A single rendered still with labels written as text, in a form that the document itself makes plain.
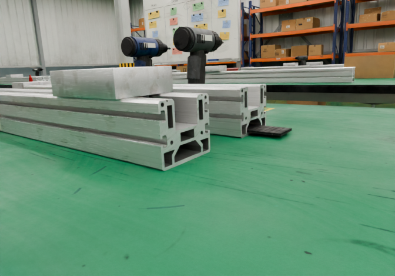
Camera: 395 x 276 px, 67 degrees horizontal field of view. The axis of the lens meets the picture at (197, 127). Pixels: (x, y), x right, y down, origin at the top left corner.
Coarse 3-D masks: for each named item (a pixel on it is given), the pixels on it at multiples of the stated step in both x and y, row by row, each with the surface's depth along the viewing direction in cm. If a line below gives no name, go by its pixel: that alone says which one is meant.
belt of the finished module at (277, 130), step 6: (252, 126) 56; (258, 126) 55; (264, 126) 55; (270, 126) 55; (252, 132) 52; (258, 132) 51; (264, 132) 50; (270, 132) 50; (276, 132) 50; (282, 132) 49
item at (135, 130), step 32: (0, 96) 62; (32, 96) 53; (160, 96) 44; (192, 96) 40; (0, 128) 65; (32, 128) 55; (64, 128) 49; (96, 128) 43; (128, 128) 38; (160, 128) 35; (192, 128) 40; (128, 160) 39; (160, 160) 36
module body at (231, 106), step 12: (48, 84) 102; (180, 84) 67; (192, 84) 65; (204, 84) 63; (216, 84) 61; (228, 84) 60; (240, 84) 58; (252, 84) 57; (264, 84) 56; (216, 96) 52; (228, 96) 50; (240, 96) 49; (252, 96) 56; (264, 96) 57; (216, 108) 52; (228, 108) 51; (240, 108) 50; (252, 108) 53; (216, 120) 53; (228, 120) 51; (240, 120) 50; (252, 120) 57; (264, 120) 58; (216, 132) 53; (228, 132) 52; (240, 132) 50
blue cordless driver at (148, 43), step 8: (128, 40) 87; (136, 40) 88; (144, 40) 91; (152, 40) 94; (160, 40) 97; (128, 48) 88; (136, 48) 88; (144, 48) 90; (152, 48) 93; (160, 48) 96; (168, 48) 103; (136, 56) 91; (144, 56) 92; (152, 56) 96; (136, 64) 91; (144, 64) 92
